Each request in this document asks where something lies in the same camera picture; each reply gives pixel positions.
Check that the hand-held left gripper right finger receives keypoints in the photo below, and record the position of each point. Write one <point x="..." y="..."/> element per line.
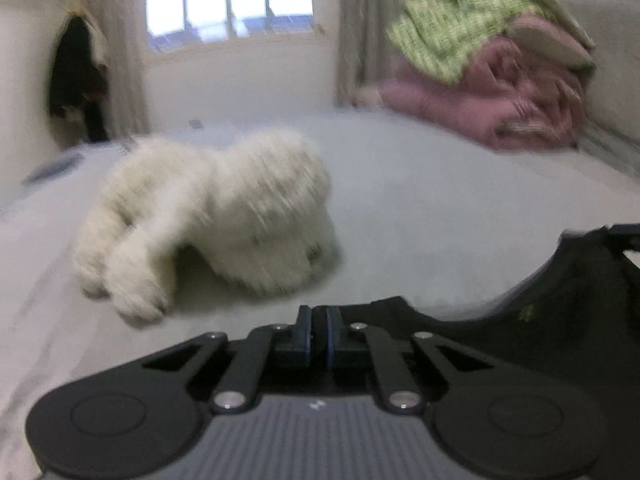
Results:
<point x="330" y="335"/>

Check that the black pants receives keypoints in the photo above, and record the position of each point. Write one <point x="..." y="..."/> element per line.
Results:
<point x="575" y="300"/>

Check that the dark tablet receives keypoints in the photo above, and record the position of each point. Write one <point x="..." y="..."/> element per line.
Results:
<point x="52" y="167"/>

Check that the grey curtain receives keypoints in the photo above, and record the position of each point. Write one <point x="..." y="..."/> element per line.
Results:
<point x="120" y="60"/>
<point x="365" y="35"/>

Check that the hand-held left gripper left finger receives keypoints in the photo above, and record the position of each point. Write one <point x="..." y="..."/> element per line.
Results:
<point x="305" y="335"/>

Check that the white plush dog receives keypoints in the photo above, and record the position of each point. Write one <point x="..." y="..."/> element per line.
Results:
<point x="225" y="210"/>

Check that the cream and pink pillow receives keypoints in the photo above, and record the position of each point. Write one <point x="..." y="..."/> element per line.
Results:
<point x="555" y="45"/>

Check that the black hanging coat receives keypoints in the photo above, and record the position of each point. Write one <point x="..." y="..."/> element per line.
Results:
<point x="75" y="70"/>

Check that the grey quilted duvet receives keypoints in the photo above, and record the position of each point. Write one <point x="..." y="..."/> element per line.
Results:
<point x="615" y="60"/>

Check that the pink quilt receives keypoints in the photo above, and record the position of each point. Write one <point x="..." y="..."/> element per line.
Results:
<point x="450" y="105"/>

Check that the green checked blanket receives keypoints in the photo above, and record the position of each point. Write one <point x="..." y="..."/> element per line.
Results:
<point x="450" y="30"/>

